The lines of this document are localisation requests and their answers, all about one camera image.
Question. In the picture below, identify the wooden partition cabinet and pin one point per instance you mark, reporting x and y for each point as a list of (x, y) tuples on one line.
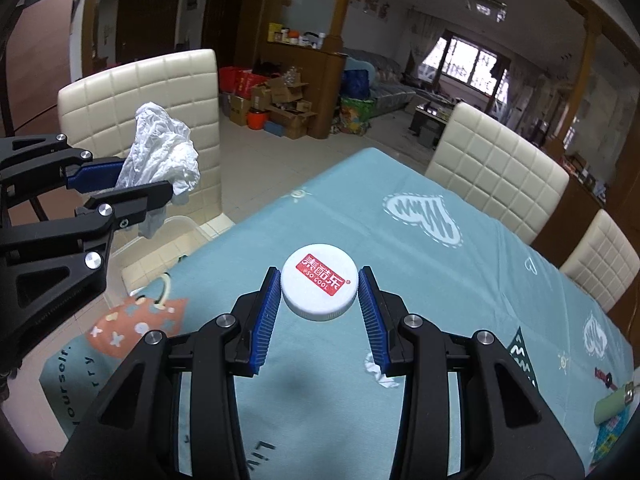
[(325, 90)]

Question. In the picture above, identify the white tissue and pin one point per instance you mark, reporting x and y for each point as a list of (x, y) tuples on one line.
[(160, 155)]

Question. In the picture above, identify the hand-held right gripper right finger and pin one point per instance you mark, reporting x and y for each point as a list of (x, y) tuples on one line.
[(375, 320)]

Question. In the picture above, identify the white bottle cap red label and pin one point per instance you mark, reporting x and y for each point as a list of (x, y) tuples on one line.
[(320, 280)]

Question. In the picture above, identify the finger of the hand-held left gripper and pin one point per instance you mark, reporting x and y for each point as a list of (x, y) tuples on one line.
[(97, 172), (137, 196)]

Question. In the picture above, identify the cream quilted dining chair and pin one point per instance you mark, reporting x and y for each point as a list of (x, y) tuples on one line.
[(100, 105), (495, 170), (602, 260)]

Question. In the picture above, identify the red box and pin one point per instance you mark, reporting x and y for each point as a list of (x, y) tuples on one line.
[(235, 80)]

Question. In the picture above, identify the ceiling lamp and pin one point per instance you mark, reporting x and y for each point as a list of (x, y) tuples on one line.
[(485, 4)]

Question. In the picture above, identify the patterned curtain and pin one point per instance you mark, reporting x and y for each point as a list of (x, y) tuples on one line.
[(420, 40)]

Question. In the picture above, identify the grey sofa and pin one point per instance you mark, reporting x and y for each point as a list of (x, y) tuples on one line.
[(392, 92)]

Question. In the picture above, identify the dark wooden door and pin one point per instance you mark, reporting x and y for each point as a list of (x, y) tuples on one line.
[(150, 20), (225, 15)]

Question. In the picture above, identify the colourful crochet mat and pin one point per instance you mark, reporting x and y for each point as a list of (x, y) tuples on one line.
[(612, 435)]

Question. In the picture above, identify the barred window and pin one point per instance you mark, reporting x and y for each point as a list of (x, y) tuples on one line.
[(465, 67)]

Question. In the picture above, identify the pile of cardboard boxes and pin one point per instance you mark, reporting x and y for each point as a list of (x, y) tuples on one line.
[(285, 95)]

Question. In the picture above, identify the small red black item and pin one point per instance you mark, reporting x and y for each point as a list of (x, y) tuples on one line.
[(603, 377)]

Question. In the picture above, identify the clear plastic bin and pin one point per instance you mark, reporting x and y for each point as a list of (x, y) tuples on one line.
[(192, 227)]

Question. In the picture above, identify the row of bottles and packets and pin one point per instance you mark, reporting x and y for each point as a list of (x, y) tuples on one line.
[(295, 36)]

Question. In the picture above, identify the green cup with metal top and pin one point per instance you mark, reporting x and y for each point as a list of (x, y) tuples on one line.
[(612, 405)]

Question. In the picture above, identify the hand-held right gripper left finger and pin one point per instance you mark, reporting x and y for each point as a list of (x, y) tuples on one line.
[(262, 320)]

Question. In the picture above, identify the green patterned bag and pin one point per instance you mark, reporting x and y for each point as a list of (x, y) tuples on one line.
[(355, 115)]

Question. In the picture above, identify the blue bag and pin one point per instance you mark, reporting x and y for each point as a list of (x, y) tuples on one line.
[(356, 82)]

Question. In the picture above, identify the coffee table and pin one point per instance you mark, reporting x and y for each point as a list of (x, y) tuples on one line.
[(432, 120)]

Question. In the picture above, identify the orange plastic bucket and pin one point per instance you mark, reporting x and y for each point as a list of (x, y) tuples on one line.
[(256, 120)]

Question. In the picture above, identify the teal printed tablecloth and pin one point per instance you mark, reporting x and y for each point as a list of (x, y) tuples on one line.
[(350, 220)]

